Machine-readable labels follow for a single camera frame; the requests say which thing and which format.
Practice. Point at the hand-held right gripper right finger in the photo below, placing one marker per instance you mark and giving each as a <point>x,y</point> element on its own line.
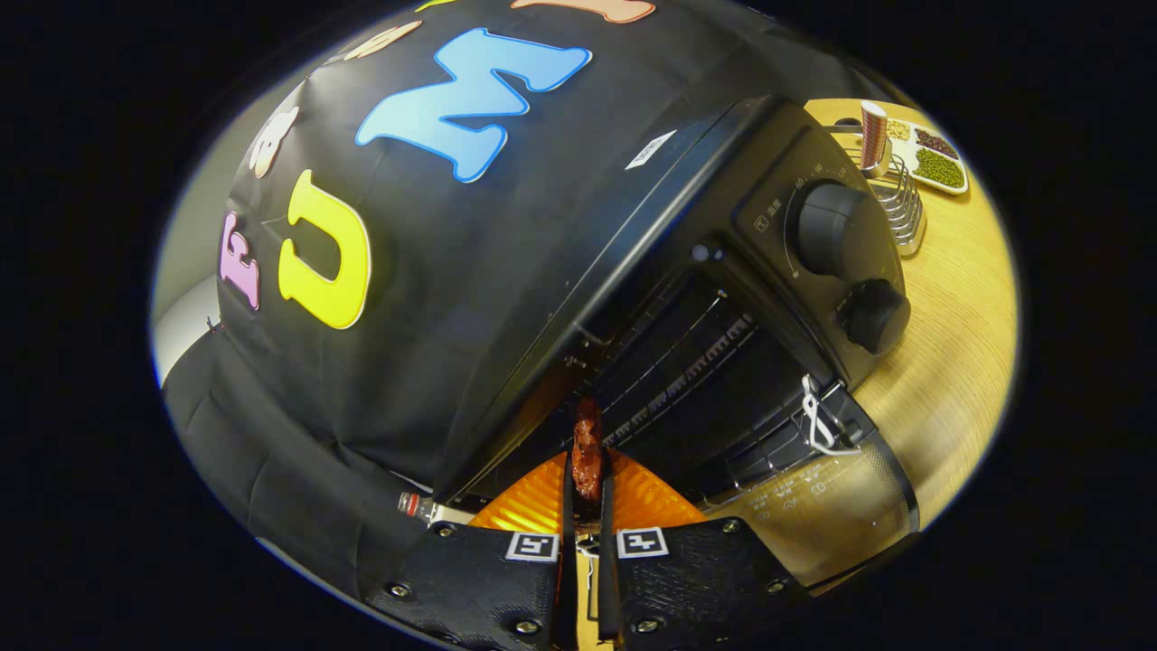
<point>687,588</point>

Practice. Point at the clear plastic bottle red label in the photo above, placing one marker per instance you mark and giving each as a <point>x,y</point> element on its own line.
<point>420,508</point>

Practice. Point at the black electric oven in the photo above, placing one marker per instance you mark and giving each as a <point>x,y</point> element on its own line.
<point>687,226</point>

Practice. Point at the red-brown meat piece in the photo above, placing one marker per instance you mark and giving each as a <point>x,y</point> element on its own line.
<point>587,452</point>

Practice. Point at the black backdrop cloth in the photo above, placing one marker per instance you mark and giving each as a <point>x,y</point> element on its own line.
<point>434,271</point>

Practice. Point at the white divided dish with beans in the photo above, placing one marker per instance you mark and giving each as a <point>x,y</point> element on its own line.
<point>935,163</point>

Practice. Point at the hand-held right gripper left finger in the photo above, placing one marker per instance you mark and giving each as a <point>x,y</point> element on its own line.
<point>493,588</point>

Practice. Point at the brown striped roll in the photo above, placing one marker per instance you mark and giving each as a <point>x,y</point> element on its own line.
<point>874,136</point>

